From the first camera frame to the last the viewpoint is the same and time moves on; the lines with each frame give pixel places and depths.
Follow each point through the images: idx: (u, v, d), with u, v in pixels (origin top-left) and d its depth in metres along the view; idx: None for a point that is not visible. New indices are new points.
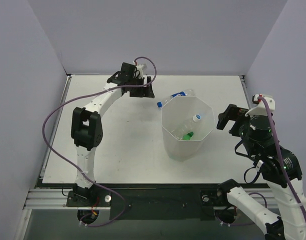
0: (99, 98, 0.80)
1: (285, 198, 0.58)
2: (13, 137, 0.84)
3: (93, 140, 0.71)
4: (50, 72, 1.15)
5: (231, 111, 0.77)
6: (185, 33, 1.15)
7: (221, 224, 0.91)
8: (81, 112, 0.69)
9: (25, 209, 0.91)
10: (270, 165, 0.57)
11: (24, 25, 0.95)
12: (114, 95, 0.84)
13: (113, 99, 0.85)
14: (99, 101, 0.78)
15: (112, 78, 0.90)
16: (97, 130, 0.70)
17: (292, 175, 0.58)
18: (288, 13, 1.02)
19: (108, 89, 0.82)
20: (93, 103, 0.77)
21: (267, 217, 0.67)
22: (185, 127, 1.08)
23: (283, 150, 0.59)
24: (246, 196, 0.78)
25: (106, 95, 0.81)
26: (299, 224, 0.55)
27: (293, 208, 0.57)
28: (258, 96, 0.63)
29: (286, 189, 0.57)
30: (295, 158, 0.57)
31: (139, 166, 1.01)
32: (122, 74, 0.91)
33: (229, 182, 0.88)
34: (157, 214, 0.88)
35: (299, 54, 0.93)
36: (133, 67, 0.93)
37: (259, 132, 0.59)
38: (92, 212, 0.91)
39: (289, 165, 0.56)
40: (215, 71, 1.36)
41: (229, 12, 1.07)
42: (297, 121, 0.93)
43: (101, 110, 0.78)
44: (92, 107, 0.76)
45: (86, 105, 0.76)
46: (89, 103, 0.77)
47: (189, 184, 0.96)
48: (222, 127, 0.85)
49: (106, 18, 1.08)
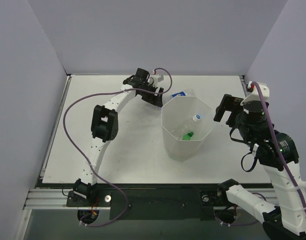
0: (117, 97, 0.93)
1: (282, 183, 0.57)
2: (13, 137, 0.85)
3: (110, 135, 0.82)
4: (50, 72, 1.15)
5: (226, 101, 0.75)
6: (185, 33, 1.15)
7: (221, 224, 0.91)
8: (101, 109, 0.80)
9: (25, 209, 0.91)
10: (267, 149, 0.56)
11: (25, 26, 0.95)
12: (129, 96, 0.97)
13: (127, 100, 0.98)
14: (117, 101, 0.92)
15: (128, 80, 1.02)
16: (114, 125, 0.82)
17: (289, 158, 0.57)
18: (288, 12, 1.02)
19: (124, 90, 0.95)
20: (112, 102, 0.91)
21: (264, 208, 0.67)
22: (185, 127, 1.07)
23: (279, 134, 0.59)
24: (244, 192, 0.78)
25: (122, 96, 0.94)
26: (296, 209, 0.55)
27: (290, 192, 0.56)
28: (251, 83, 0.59)
29: (283, 172, 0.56)
30: (292, 140, 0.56)
31: (139, 165, 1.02)
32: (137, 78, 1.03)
33: (228, 181, 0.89)
34: (157, 214, 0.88)
35: (299, 54, 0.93)
36: (146, 73, 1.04)
37: (253, 117, 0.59)
38: (92, 212, 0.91)
39: (285, 147, 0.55)
40: (215, 71, 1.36)
41: (228, 12, 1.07)
42: (297, 120, 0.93)
43: (118, 109, 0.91)
44: (111, 105, 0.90)
45: (105, 104, 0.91)
46: (108, 102, 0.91)
47: (189, 184, 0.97)
48: (219, 119, 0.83)
49: (106, 18, 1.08)
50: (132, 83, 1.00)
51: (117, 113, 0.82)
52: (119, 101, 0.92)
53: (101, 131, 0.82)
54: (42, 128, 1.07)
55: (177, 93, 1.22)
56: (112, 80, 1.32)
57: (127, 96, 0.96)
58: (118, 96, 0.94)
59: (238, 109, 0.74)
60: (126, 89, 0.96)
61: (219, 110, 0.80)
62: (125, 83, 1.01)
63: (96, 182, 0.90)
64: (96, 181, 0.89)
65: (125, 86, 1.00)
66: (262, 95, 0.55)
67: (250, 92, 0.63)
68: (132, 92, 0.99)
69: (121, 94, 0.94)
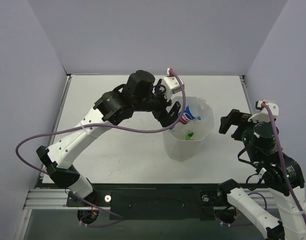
0: (69, 138, 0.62)
1: (286, 206, 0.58)
2: (13, 138, 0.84)
3: (61, 184, 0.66)
4: (49, 71, 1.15)
5: (233, 116, 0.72)
6: (185, 33, 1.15)
7: (221, 224, 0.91)
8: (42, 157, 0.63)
9: (25, 209, 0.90)
10: (273, 174, 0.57)
11: (24, 24, 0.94)
12: (94, 132, 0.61)
13: (92, 137, 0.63)
14: (66, 145, 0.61)
15: (104, 100, 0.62)
16: (62, 178, 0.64)
17: (294, 183, 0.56)
18: (288, 13, 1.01)
19: (83, 126, 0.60)
20: (59, 146, 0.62)
21: (267, 222, 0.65)
22: (185, 129, 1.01)
23: (286, 157, 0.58)
24: (246, 198, 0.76)
25: (77, 137, 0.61)
26: (300, 231, 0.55)
27: (294, 216, 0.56)
28: (261, 103, 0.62)
29: (288, 197, 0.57)
30: (298, 165, 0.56)
31: (139, 166, 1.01)
32: (126, 94, 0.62)
33: (228, 182, 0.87)
34: (157, 214, 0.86)
35: (299, 53, 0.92)
36: (138, 88, 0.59)
37: (263, 141, 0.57)
38: (92, 212, 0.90)
39: (292, 173, 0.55)
40: (215, 71, 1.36)
41: (229, 11, 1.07)
42: (296, 121, 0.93)
43: (66, 157, 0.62)
44: (55, 152, 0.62)
45: (53, 144, 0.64)
46: (57, 143, 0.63)
47: (189, 185, 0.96)
48: (224, 131, 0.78)
49: (105, 17, 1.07)
50: (110, 106, 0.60)
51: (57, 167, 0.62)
52: (67, 147, 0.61)
53: None
54: (42, 128, 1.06)
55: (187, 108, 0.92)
56: (111, 80, 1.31)
57: (87, 135, 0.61)
58: (72, 134, 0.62)
59: (244, 126, 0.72)
60: (87, 124, 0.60)
61: (225, 125, 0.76)
62: (96, 106, 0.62)
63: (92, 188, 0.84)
64: (91, 191, 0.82)
65: (94, 111, 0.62)
66: (272, 117, 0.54)
67: (259, 111, 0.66)
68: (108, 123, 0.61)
69: (77, 132, 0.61)
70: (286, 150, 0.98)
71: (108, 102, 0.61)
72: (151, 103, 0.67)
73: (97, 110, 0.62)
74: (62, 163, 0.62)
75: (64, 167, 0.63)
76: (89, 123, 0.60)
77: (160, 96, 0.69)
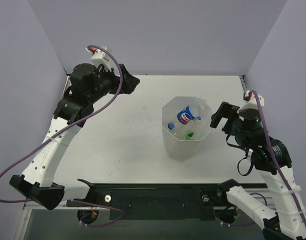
0: (41, 155, 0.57)
1: (276, 186, 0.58)
2: (12, 137, 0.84)
3: (49, 205, 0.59)
4: (49, 72, 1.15)
5: (223, 109, 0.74)
6: (185, 33, 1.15)
7: (221, 224, 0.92)
8: (19, 183, 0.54)
9: (25, 209, 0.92)
10: (261, 154, 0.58)
11: (24, 25, 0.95)
12: (64, 139, 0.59)
13: (64, 146, 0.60)
14: (42, 161, 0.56)
15: (61, 108, 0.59)
16: (49, 197, 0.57)
17: (282, 163, 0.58)
18: (288, 13, 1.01)
19: (52, 137, 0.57)
20: (34, 167, 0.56)
21: (265, 213, 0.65)
22: (185, 129, 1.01)
23: (272, 140, 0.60)
24: (244, 194, 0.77)
25: (50, 150, 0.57)
26: (291, 212, 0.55)
27: (284, 196, 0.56)
28: (248, 92, 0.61)
29: (276, 175, 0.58)
30: (285, 146, 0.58)
31: (139, 165, 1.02)
32: (76, 92, 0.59)
33: (230, 182, 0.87)
34: (157, 214, 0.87)
35: (298, 53, 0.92)
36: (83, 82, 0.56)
37: (249, 123, 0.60)
38: (92, 212, 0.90)
39: (278, 152, 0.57)
40: (215, 71, 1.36)
41: (229, 11, 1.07)
42: (296, 121, 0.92)
43: (46, 174, 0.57)
44: (32, 174, 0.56)
45: (25, 171, 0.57)
46: (29, 166, 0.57)
47: (189, 185, 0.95)
48: (215, 125, 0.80)
49: (105, 17, 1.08)
50: (70, 110, 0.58)
51: (40, 186, 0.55)
52: (44, 163, 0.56)
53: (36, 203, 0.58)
54: (42, 128, 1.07)
55: (188, 108, 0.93)
56: None
57: (60, 144, 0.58)
58: (43, 150, 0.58)
59: (234, 117, 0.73)
60: (54, 134, 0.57)
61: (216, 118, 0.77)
62: (57, 115, 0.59)
63: (89, 185, 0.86)
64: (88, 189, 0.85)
65: (56, 120, 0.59)
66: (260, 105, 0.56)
67: (246, 101, 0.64)
68: (77, 125, 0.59)
69: (48, 145, 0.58)
70: None
71: (67, 107, 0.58)
72: (105, 86, 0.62)
73: (59, 119, 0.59)
74: (44, 182, 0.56)
75: (47, 184, 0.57)
76: (56, 132, 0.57)
77: (108, 75, 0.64)
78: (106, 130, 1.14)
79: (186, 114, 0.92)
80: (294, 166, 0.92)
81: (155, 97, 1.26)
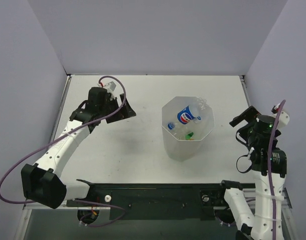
0: (57, 147, 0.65)
1: (261, 188, 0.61)
2: (12, 137, 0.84)
3: (53, 203, 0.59)
4: (49, 71, 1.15)
5: (249, 111, 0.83)
6: (185, 33, 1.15)
7: (221, 224, 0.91)
8: (32, 168, 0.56)
9: (25, 209, 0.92)
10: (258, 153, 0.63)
11: (24, 24, 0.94)
12: (77, 137, 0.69)
13: (76, 143, 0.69)
14: (56, 152, 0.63)
15: (76, 113, 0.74)
16: (56, 190, 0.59)
17: (276, 170, 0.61)
18: (288, 12, 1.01)
19: (68, 133, 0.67)
20: (49, 157, 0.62)
21: (248, 220, 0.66)
22: (185, 129, 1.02)
23: (278, 150, 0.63)
24: (241, 198, 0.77)
25: (65, 143, 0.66)
26: (265, 216, 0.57)
27: (264, 199, 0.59)
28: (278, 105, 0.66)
29: (265, 178, 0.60)
30: (285, 157, 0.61)
31: (138, 165, 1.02)
32: (90, 106, 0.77)
33: (234, 183, 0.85)
34: (157, 214, 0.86)
35: (299, 52, 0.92)
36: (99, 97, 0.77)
37: (261, 126, 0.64)
38: (92, 212, 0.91)
39: (276, 158, 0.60)
40: (215, 71, 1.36)
41: (229, 11, 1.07)
42: (296, 121, 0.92)
43: (59, 164, 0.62)
44: (46, 162, 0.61)
45: (38, 160, 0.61)
46: (43, 156, 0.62)
47: (189, 185, 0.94)
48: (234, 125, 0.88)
49: (105, 17, 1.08)
50: (83, 116, 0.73)
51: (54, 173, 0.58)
52: (60, 152, 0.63)
53: (38, 197, 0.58)
54: (42, 128, 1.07)
55: (188, 108, 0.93)
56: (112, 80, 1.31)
57: (74, 139, 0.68)
58: (59, 143, 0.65)
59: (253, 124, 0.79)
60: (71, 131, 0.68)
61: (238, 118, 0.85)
62: (72, 118, 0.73)
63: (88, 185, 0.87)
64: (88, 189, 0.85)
65: (72, 122, 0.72)
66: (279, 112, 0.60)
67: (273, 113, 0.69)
68: (87, 130, 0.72)
69: (64, 139, 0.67)
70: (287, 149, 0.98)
71: (81, 114, 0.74)
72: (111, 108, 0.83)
73: (74, 121, 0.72)
74: (57, 170, 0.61)
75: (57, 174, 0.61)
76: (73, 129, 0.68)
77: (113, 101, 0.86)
78: (106, 130, 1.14)
79: (186, 114, 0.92)
80: (294, 166, 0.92)
81: (155, 97, 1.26)
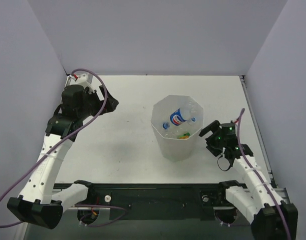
0: (38, 172, 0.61)
1: (243, 169, 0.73)
2: (12, 138, 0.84)
3: (51, 224, 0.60)
4: (49, 71, 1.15)
5: (215, 125, 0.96)
6: (184, 33, 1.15)
7: (221, 224, 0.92)
8: (18, 204, 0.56)
9: None
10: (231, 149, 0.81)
11: (23, 24, 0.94)
12: (59, 154, 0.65)
13: (59, 160, 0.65)
14: (39, 179, 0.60)
15: (52, 123, 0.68)
16: (49, 215, 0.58)
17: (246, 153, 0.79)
18: (288, 13, 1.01)
19: (47, 153, 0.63)
20: (32, 186, 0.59)
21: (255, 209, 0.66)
22: (178, 130, 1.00)
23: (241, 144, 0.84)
24: (241, 192, 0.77)
25: (47, 165, 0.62)
26: (256, 184, 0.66)
27: (249, 173, 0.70)
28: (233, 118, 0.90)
29: (242, 161, 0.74)
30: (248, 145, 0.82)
31: (138, 165, 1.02)
32: (67, 109, 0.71)
33: (232, 182, 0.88)
34: (156, 214, 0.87)
35: (298, 53, 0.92)
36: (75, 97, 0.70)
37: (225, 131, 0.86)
38: (92, 212, 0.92)
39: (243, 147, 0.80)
40: (215, 71, 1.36)
41: (229, 11, 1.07)
42: (296, 121, 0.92)
43: (45, 191, 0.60)
44: (31, 193, 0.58)
45: (23, 191, 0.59)
46: (27, 186, 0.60)
47: (189, 185, 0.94)
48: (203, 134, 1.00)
49: (105, 17, 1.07)
50: (60, 126, 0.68)
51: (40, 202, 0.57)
52: (43, 179, 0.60)
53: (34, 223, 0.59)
54: (42, 128, 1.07)
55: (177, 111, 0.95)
56: (112, 80, 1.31)
57: (55, 158, 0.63)
58: (40, 168, 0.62)
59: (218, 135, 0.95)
60: (50, 150, 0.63)
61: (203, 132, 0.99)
62: (49, 132, 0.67)
63: (88, 186, 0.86)
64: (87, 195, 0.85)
65: (49, 137, 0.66)
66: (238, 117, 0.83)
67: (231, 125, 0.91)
68: (70, 140, 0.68)
69: (44, 162, 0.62)
70: (286, 150, 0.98)
71: (57, 124, 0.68)
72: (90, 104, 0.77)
73: (51, 135, 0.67)
74: (44, 198, 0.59)
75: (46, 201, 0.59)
76: (51, 148, 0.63)
77: (93, 96, 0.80)
78: (106, 130, 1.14)
79: (177, 116, 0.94)
80: (294, 166, 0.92)
81: (155, 97, 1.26)
